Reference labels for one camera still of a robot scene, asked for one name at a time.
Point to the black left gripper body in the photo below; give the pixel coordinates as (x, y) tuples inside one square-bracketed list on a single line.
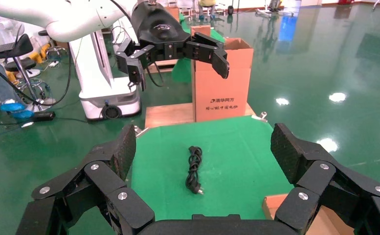
[(159, 29)]

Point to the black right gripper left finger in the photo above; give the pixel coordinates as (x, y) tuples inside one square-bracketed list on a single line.
[(105, 178)]

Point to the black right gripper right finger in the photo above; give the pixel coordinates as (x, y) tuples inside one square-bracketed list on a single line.
[(319, 175)]

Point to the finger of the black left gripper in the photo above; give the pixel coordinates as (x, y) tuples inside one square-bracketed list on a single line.
[(209, 52), (134, 61)]

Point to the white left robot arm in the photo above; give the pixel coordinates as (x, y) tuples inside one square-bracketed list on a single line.
[(63, 19)]

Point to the tall printed cardboard box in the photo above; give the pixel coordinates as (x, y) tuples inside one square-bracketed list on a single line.
[(222, 94)]

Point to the flat open cardboard box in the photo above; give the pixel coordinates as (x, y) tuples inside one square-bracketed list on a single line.
[(274, 204)]

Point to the white robot chassis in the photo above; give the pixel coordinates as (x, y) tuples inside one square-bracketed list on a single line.
[(95, 81)]

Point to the black floor bin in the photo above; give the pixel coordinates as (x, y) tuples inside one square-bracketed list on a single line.
[(230, 9)]

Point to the person in yellow top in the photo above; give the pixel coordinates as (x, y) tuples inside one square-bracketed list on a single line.
[(206, 4)]

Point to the metal binder clip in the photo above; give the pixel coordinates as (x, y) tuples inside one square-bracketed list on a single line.
[(261, 116), (141, 132)]

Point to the white power strip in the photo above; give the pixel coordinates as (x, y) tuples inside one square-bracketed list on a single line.
[(54, 64)]

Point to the green table cloth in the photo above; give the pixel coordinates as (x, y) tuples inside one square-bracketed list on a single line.
[(235, 162)]

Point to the black power strip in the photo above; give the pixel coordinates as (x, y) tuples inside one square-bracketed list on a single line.
[(44, 116)]

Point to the yellow plastic object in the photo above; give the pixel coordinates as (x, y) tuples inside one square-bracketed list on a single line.
[(40, 52)]

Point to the small black round stool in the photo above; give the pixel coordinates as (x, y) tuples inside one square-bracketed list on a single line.
[(44, 32)]

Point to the black stool chrome base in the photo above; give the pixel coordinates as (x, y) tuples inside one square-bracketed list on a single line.
[(19, 65)]

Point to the grey laptop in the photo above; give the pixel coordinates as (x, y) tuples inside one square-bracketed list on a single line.
[(2, 48)]

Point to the red floor object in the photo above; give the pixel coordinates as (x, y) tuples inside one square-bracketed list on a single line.
[(346, 1)]

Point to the white equipment frame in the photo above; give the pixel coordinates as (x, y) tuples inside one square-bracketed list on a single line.
[(274, 9)]

